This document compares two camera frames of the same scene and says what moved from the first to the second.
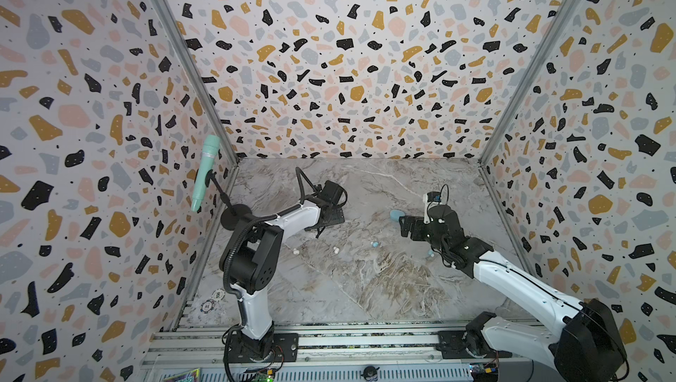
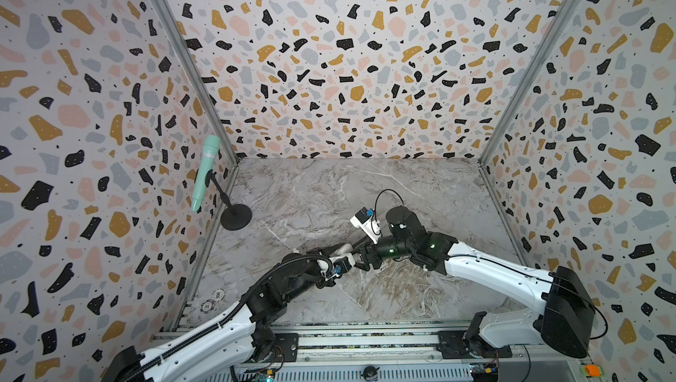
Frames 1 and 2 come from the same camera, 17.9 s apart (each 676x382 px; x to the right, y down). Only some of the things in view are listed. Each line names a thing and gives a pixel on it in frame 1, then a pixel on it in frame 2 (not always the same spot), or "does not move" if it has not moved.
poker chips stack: [208, 305] does not move
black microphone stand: [231, 215] does not move
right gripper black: [418, 235] to [372, 250]
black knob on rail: [371, 373] does not move
